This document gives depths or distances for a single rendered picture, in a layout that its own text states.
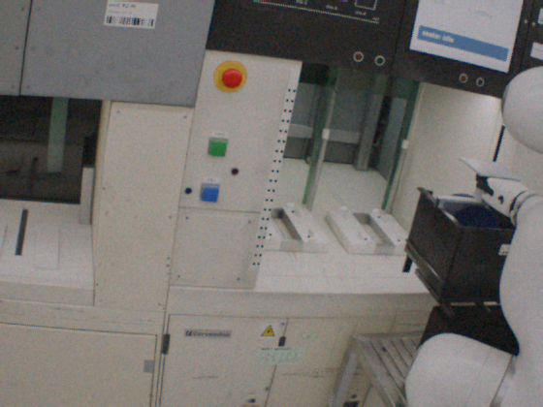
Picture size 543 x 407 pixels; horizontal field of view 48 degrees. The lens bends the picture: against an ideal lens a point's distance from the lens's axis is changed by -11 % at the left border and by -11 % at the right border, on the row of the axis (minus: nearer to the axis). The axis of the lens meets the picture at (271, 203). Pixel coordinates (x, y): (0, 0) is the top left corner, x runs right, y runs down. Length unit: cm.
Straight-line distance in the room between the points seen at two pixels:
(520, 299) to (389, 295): 86
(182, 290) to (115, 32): 60
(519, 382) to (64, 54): 98
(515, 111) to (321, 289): 91
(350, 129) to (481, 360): 166
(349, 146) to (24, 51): 151
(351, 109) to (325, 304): 100
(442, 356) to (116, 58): 80
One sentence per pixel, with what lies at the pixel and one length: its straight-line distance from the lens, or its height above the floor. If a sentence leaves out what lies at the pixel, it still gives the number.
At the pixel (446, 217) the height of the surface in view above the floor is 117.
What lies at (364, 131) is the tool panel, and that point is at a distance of 242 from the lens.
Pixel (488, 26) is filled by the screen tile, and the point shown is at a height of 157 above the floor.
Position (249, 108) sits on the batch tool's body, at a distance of 135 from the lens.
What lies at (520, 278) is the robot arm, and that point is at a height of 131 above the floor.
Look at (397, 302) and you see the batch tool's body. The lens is 170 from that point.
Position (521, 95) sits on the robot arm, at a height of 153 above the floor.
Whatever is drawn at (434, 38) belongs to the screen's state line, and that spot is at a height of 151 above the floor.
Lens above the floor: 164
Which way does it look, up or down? 23 degrees down
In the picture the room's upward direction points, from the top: 12 degrees clockwise
